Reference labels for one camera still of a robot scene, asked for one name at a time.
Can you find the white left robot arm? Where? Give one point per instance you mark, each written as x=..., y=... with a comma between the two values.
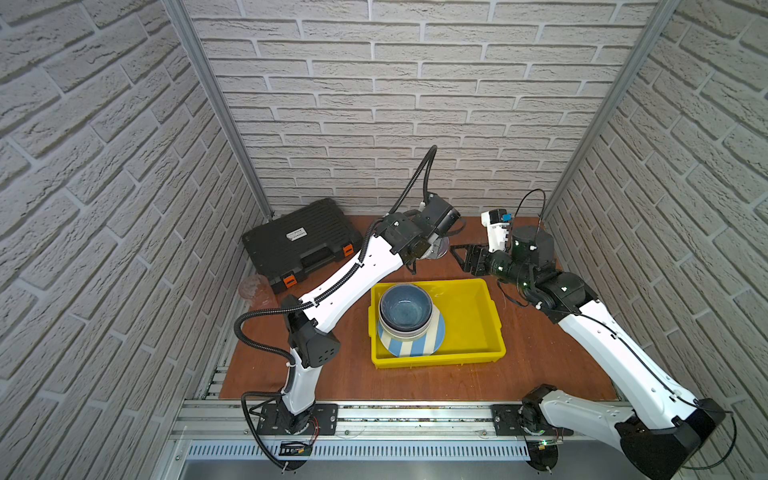
x=311, y=341

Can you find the pink translucent cup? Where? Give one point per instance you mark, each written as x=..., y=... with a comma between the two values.
x=257, y=291

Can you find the translucent purple bowl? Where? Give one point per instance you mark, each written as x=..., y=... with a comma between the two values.
x=404, y=332

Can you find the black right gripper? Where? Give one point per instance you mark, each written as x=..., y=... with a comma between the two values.
x=478, y=253

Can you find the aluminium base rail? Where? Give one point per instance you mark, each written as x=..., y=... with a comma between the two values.
x=366, y=431

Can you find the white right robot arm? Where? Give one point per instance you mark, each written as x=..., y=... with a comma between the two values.
x=663, y=425

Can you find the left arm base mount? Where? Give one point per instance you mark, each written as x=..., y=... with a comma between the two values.
x=275, y=419

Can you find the blue translucent cup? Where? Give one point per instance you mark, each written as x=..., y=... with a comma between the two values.
x=439, y=246

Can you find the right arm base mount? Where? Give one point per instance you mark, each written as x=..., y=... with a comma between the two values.
x=517, y=419

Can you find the dark blue ceramic bowl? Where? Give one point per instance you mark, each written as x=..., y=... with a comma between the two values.
x=405, y=304

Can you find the black plastic tool case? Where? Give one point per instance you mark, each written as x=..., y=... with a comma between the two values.
x=287, y=249

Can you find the yellow plastic bin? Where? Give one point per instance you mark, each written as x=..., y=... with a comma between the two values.
x=473, y=326

